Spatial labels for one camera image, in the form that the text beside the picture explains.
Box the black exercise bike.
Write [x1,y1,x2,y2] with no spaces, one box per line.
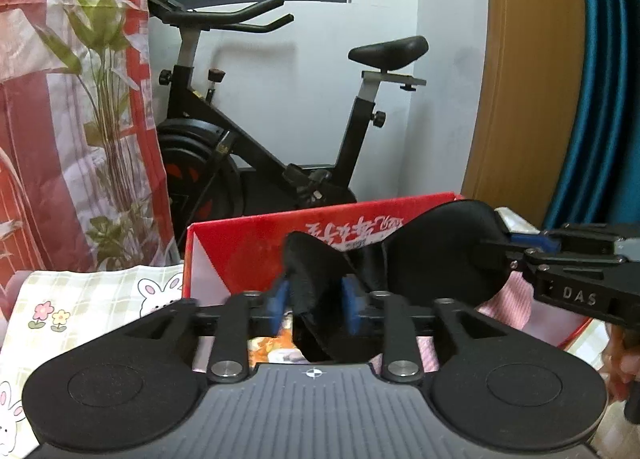
[146,0,431,235]

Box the pink knitted cloth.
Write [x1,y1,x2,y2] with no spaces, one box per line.
[366,270,589,375]

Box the checked bunny tablecloth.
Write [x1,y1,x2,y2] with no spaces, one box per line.
[1,264,183,458]

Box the black eye mask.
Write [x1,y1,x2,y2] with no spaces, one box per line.
[282,200,510,363]

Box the red strawberry cardboard box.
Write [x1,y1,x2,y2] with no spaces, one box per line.
[182,191,591,375]

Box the teal curtain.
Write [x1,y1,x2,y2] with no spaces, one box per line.
[542,0,639,228]

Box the printed red backdrop cloth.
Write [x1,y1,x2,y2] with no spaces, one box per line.
[1,0,178,281]

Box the person right hand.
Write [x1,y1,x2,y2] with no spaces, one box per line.
[600,323,639,403]

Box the wooden door panel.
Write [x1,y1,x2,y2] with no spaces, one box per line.
[462,0,586,226]

